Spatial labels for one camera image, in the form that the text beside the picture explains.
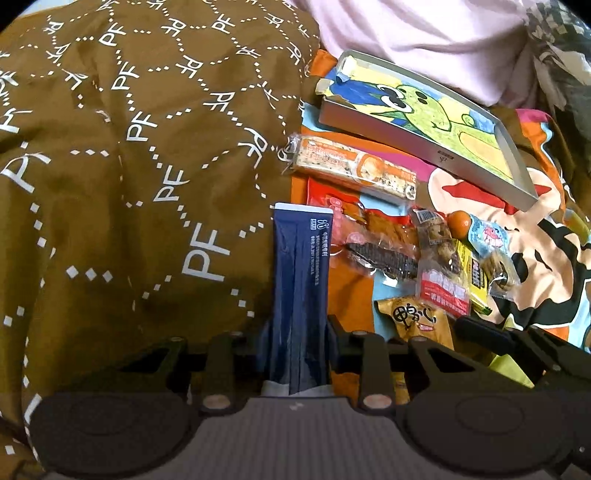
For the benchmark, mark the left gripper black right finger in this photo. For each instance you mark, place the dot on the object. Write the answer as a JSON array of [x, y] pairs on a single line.
[[366, 355]]

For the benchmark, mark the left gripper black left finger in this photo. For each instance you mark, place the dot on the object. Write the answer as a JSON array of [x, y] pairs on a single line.
[[235, 367]]

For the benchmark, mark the yellow brown snack packet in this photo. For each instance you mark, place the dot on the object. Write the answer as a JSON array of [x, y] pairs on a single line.
[[414, 317]]

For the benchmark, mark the navy blue snack packet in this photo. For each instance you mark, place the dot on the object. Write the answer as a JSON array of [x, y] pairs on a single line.
[[292, 352]]

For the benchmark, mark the red white snack packet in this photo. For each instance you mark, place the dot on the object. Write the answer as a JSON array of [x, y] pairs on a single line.
[[442, 289]]

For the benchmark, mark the clear pack dark snack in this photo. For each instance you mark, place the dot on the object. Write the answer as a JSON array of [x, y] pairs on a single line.
[[396, 257]]

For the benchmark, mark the red orange snack packet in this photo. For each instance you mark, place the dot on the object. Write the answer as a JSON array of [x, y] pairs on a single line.
[[354, 223]]

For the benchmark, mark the clear pack brown nuts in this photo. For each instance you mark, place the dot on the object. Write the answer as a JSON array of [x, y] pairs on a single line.
[[500, 271]]

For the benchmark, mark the small orange fruit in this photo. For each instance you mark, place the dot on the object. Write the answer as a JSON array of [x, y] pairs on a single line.
[[459, 223]]

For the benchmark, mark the light blue sausage packet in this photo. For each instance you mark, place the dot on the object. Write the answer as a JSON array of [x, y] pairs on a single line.
[[486, 237]]

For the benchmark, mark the colourful cartoon blanket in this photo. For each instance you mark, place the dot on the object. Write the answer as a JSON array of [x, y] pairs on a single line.
[[553, 261]]

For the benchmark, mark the orange rice cracker pack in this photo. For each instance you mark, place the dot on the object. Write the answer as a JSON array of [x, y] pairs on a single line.
[[352, 168]]

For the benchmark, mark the grey cartoon tray box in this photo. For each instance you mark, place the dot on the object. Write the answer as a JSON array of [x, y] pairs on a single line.
[[378, 100]]

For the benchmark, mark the brown patterned quilt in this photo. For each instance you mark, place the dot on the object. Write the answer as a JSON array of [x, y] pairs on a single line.
[[140, 147]]

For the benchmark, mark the pink bed sheet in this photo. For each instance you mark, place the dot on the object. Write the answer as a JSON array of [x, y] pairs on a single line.
[[479, 48]]

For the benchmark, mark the black white patterned cloth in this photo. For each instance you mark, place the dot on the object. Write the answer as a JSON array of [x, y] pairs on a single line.
[[560, 42]]

